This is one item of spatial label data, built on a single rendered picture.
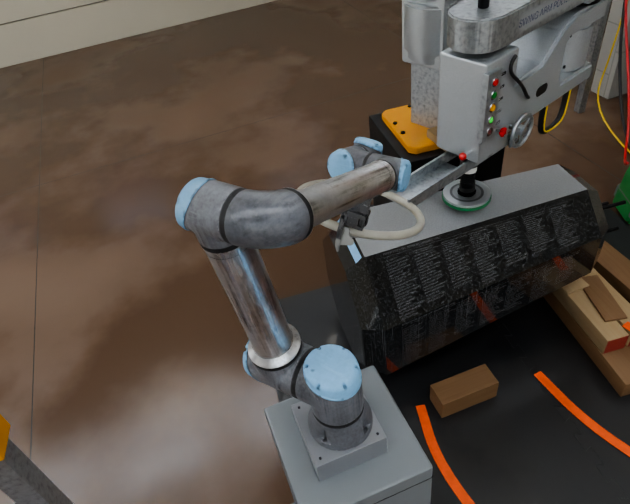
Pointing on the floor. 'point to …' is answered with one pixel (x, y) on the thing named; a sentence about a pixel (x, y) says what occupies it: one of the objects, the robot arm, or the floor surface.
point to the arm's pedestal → (404, 493)
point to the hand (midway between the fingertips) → (338, 244)
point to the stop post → (13, 466)
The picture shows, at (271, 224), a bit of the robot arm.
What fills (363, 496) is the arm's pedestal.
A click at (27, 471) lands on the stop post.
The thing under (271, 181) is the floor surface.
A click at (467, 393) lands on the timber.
